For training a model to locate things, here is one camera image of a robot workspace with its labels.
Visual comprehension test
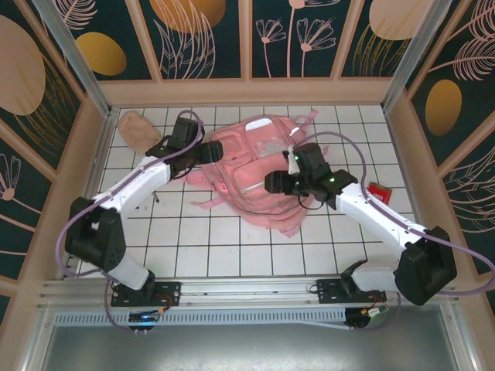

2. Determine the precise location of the aluminium frame post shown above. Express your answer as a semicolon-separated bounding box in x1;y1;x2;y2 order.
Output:
380;0;452;113
30;0;119;119

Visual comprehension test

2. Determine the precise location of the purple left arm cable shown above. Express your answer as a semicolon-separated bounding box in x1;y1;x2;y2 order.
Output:
56;109;206;333

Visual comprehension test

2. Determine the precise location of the small red packet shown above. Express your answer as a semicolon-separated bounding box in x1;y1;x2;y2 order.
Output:
366;181;394;205

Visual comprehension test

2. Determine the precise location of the grey metal panel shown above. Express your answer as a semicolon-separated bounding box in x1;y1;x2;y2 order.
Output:
22;305;479;371

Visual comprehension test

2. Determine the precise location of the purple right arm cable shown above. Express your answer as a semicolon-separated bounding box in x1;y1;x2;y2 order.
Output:
295;131;495;333

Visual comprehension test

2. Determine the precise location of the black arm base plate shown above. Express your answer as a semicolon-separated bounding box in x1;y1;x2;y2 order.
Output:
316;278;387;306
111;281;183;308

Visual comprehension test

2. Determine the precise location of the aluminium table side rail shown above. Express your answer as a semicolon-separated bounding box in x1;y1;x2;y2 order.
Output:
57;109;119;280
382;107;442;272

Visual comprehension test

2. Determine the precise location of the aluminium mounting rail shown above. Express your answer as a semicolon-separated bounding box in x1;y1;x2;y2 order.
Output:
37;273;462;309

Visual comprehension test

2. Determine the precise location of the white slotted cable duct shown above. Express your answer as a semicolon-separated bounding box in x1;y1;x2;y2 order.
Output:
53;308;353;332

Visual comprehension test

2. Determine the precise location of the pink backpack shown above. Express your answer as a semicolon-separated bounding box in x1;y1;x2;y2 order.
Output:
184;108;330;239

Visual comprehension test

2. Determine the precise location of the small controller circuit board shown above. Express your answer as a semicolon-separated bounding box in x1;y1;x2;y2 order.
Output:
127;311;162;324
346;305;390;329

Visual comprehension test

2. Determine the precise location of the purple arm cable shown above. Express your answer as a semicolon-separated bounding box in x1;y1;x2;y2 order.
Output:
295;131;495;333
56;109;206;333

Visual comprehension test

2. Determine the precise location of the peach fabric pouch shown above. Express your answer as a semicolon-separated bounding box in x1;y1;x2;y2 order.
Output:
117;109;162;155

